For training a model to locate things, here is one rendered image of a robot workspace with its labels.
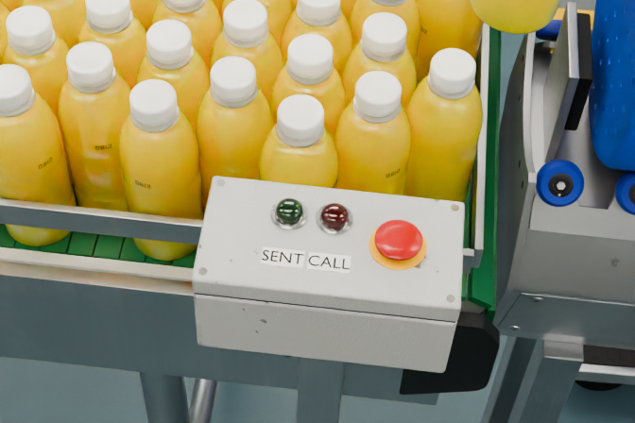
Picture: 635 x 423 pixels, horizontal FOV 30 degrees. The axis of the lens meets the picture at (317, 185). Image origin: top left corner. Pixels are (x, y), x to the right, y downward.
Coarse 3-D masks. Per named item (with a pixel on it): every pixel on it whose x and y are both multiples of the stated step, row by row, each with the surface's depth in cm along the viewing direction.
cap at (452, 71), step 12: (432, 60) 102; (444, 60) 102; (456, 60) 102; (468, 60) 102; (432, 72) 102; (444, 72) 101; (456, 72) 101; (468, 72) 101; (444, 84) 101; (456, 84) 101; (468, 84) 102
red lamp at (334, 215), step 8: (328, 208) 90; (336, 208) 90; (344, 208) 90; (320, 216) 91; (328, 216) 90; (336, 216) 90; (344, 216) 90; (328, 224) 90; (336, 224) 90; (344, 224) 90
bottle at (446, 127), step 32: (416, 96) 105; (448, 96) 102; (480, 96) 105; (416, 128) 105; (448, 128) 104; (480, 128) 106; (416, 160) 108; (448, 160) 107; (416, 192) 112; (448, 192) 111
